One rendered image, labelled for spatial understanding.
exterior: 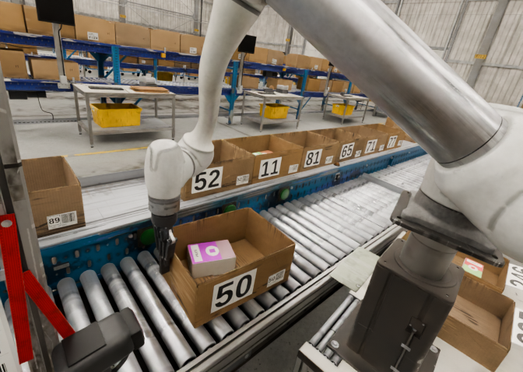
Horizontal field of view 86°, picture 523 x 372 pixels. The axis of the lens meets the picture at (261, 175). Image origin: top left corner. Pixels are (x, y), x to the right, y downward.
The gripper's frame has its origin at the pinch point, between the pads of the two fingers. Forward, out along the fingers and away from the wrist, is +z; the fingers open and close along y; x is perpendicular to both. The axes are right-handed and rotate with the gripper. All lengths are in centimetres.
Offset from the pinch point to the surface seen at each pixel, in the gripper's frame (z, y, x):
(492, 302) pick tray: 5, 77, 91
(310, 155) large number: -14, -29, 109
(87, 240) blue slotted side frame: -1.1, -22.9, -16.7
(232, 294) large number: 3.4, 20.6, 12.7
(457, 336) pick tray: 6, 73, 62
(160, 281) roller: 10.7, -3.7, 0.3
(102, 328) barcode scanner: -23.3, 33.2, -25.5
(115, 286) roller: 10.7, -9.5, -12.7
